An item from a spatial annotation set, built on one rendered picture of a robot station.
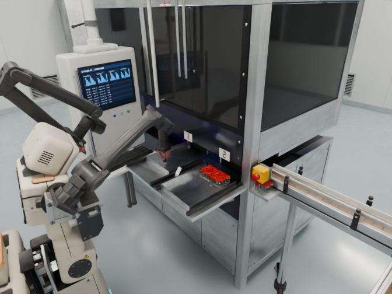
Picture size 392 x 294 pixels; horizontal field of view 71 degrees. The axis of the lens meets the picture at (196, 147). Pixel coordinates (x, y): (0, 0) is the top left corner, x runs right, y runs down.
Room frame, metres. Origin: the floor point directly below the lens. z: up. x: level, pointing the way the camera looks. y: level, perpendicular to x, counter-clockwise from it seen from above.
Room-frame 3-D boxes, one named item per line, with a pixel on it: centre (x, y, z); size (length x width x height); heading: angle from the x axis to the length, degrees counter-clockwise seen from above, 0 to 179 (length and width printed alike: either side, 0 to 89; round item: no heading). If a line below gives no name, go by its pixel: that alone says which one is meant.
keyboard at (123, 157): (1.77, 0.51, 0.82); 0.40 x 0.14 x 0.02; 138
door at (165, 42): (1.84, 0.16, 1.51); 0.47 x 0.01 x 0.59; 39
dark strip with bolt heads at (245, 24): (1.33, -0.24, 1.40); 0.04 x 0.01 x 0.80; 39
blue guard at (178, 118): (2.06, 0.36, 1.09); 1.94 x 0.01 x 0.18; 39
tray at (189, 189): (1.29, -0.01, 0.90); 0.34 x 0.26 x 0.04; 129
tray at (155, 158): (1.62, 0.12, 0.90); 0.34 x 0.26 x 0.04; 129
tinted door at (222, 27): (1.49, -0.12, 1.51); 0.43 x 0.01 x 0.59; 39
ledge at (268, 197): (1.26, -0.39, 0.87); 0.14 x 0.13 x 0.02; 129
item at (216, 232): (2.38, -0.02, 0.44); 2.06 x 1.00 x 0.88; 39
